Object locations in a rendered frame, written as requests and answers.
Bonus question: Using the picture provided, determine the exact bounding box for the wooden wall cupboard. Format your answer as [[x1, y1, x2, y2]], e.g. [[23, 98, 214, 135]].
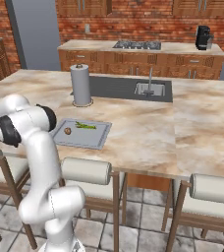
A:
[[172, 0, 224, 18], [56, 0, 114, 18]]

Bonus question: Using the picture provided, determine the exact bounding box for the wooden base cupboard run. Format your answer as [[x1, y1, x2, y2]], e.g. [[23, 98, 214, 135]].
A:
[[57, 48, 224, 81]]

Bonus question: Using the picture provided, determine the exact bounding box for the dark hob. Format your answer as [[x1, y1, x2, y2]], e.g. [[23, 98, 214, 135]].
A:
[[112, 39, 162, 51]]

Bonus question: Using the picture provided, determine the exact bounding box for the green asparagus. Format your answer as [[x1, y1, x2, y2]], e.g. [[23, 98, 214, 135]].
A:
[[75, 120, 98, 131]]

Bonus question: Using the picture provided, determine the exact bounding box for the tall grey fridge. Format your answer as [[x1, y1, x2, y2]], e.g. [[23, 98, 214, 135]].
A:
[[4, 0, 62, 72]]

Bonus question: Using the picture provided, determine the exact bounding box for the white cushioned wooden stool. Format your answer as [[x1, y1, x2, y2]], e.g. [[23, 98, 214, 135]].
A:
[[0, 146, 39, 251], [60, 156, 129, 252], [160, 172, 224, 252]]

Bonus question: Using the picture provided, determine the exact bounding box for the dark grey sink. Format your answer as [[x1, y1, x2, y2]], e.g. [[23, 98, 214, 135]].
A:
[[88, 75, 174, 103]]

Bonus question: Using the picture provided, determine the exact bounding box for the grey paper towel roll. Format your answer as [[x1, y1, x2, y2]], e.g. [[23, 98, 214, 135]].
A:
[[70, 63, 94, 108]]

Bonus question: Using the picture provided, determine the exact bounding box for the grey rectangular tray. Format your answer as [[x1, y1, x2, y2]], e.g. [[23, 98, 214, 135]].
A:
[[49, 117, 113, 151]]

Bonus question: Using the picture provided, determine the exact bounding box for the black coffee machine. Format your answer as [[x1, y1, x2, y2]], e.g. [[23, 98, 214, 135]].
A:
[[195, 25, 215, 51]]

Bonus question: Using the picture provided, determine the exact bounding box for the silver tap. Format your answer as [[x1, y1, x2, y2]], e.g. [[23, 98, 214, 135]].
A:
[[144, 66, 155, 98]]

